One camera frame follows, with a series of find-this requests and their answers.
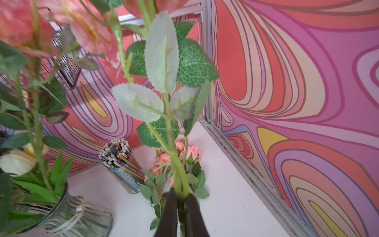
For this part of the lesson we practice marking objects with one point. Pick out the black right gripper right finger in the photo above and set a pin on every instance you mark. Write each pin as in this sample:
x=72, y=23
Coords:
x=194, y=224

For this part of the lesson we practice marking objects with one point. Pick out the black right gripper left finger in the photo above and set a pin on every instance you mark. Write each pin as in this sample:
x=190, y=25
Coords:
x=169, y=220

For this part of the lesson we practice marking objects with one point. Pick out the pink peony pair white vase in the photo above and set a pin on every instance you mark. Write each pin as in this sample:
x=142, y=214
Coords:
x=155, y=182

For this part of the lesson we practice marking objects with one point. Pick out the pink peony flower branch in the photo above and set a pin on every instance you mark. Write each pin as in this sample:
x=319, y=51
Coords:
x=191, y=159

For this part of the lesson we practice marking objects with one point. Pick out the clear ribbed glass vase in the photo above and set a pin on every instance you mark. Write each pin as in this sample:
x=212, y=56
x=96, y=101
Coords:
x=72, y=216

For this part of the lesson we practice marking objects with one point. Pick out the pink peony bunch glass vase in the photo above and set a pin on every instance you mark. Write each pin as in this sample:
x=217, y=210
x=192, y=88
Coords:
x=168, y=74

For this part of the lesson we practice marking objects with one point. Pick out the white tulips in glass vase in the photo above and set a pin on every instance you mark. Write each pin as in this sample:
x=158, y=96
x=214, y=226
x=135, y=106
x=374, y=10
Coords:
x=24, y=172

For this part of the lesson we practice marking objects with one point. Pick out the clear pen holder jar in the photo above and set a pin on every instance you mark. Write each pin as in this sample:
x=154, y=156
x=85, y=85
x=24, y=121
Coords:
x=117, y=157

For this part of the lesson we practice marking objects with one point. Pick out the pink peony branch right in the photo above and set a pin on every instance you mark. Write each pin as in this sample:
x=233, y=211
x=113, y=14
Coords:
x=27, y=30

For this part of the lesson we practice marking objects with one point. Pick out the black wire basket back wall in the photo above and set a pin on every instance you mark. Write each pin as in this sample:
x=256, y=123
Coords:
x=68, y=70

